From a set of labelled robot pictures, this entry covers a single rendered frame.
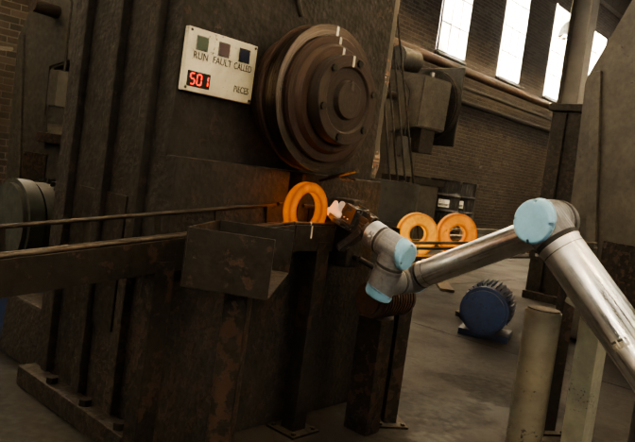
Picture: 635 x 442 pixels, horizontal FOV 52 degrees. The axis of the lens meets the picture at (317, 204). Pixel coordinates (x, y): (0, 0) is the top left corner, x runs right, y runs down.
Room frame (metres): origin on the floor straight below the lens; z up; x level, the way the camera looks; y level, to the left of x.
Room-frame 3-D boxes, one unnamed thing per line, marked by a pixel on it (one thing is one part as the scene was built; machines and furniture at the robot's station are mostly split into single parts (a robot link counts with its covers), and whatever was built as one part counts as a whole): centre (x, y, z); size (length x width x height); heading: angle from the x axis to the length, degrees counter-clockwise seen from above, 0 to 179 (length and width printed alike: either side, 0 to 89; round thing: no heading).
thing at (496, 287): (4.09, -1.16, 0.17); 0.57 x 0.31 x 0.34; 158
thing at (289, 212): (2.14, 0.04, 0.75); 0.18 x 0.03 x 0.18; 139
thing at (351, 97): (2.08, -0.04, 1.11); 0.28 x 0.06 x 0.28; 138
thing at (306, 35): (2.14, 0.03, 1.11); 0.47 x 0.06 x 0.47; 138
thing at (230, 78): (1.96, 0.34, 1.15); 0.26 x 0.02 x 0.18; 138
